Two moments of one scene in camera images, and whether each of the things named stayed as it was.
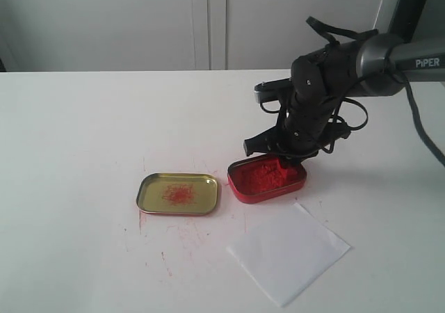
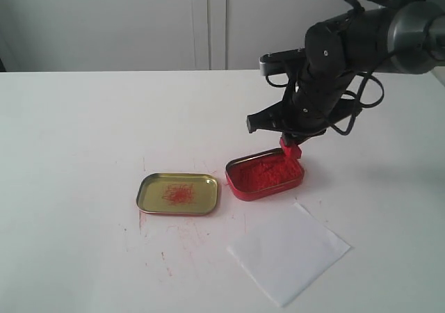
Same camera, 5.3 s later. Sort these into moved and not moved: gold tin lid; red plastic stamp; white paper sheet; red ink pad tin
Moved: red plastic stamp
Not moved: white paper sheet; red ink pad tin; gold tin lid
